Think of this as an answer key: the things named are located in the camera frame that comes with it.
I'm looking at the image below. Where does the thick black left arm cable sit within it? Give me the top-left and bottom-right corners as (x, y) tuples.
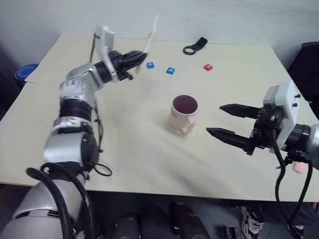
(25, 161), (96, 239)

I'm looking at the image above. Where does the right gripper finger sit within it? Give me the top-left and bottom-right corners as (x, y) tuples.
(206, 127), (253, 152)
(219, 103), (262, 119)

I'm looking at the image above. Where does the blue bowl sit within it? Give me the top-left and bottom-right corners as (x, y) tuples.
(14, 63), (39, 82)

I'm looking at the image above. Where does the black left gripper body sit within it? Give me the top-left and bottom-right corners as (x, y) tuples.
(109, 50), (135, 81)

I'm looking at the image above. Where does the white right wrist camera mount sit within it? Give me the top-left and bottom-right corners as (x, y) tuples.
(263, 80), (306, 151)

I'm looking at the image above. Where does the black ring-shaped holder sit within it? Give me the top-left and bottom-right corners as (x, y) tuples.
(182, 37), (208, 55)

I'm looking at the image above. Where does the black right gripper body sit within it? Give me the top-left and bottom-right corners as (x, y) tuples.
(245, 105), (284, 156)

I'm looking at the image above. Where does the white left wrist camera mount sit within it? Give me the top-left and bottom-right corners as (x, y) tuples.
(94, 24), (119, 83)

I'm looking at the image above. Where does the pink mug with dark inside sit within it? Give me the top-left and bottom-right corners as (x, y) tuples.
(167, 94), (199, 137)

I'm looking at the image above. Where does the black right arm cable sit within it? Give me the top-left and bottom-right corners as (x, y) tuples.
(270, 117), (314, 235)

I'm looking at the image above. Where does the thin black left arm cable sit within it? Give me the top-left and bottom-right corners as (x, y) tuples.
(89, 32), (113, 178)

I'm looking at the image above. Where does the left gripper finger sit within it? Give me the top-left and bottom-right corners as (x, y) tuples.
(123, 58), (147, 72)
(121, 50), (148, 62)

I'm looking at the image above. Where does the black and white sneaker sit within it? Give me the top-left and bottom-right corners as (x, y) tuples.
(240, 206), (265, 239)
(286, 223), (305, 239)

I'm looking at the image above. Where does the pink cube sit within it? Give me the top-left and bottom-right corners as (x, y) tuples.
(294, 161), (307, 174)

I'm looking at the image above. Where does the dark rounded shape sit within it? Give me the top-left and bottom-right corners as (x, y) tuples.
(114, 211), (141, 239)

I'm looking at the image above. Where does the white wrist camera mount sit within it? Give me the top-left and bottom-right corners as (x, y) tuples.
(94, 24), (119, 83)
(263, 80), (306, 151)

